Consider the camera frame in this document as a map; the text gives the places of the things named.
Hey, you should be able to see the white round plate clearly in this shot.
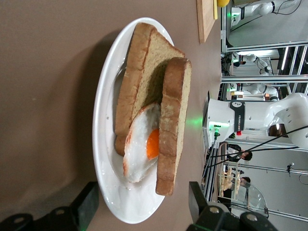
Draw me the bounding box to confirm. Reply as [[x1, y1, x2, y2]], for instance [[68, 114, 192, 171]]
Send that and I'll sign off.
[[92, 16, 191, 224]]

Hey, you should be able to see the fried egg toy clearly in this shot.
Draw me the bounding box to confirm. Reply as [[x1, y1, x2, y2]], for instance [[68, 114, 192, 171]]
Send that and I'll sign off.
[[122, 103, 161, 183]]

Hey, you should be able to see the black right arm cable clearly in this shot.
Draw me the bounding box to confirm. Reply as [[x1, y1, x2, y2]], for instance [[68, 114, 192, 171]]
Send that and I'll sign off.
[[203, 127, 308, 179]]

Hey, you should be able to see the aluminium cell frame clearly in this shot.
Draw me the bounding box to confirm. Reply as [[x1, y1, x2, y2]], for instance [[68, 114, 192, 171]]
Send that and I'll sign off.
[[220, 39, 308, 85]]

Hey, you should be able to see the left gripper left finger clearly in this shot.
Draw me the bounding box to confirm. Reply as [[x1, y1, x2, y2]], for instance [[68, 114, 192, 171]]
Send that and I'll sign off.
[[0, 181, 100, 231]]

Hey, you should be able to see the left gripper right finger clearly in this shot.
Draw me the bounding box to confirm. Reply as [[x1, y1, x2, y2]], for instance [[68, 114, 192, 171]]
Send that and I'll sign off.
[[189, 181, 279, 231]]

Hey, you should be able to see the wooden cutting board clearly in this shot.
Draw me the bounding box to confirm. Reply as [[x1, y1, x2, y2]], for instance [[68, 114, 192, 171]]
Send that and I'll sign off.
[[196, 0, 218, 44]]

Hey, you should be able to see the bread slice under egg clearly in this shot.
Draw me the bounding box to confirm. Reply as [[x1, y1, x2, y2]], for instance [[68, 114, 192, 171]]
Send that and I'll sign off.
[[114, 22, 186, 157]]

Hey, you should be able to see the pile of bread loaves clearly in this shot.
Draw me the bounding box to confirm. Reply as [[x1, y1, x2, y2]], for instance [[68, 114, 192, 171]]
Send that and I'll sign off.
[[218, 167, 244, 198]]

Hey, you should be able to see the person in dark clothes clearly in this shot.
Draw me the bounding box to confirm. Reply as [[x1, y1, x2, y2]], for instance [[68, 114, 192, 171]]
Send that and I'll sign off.
[[226, 143, 253, 162]]

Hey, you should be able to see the bread slice sandwich lid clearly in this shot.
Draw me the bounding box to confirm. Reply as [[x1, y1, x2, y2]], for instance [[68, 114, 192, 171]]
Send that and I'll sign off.
[[155, 57, 193, 196]]

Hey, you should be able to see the person behind glass cover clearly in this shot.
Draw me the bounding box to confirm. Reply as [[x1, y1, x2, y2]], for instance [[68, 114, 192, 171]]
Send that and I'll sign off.
[[239, 176, 252, 190]]

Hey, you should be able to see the clear curved glass cover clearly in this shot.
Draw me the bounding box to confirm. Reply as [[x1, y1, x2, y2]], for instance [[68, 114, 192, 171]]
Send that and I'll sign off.
[[231, 182, 269, 217]]

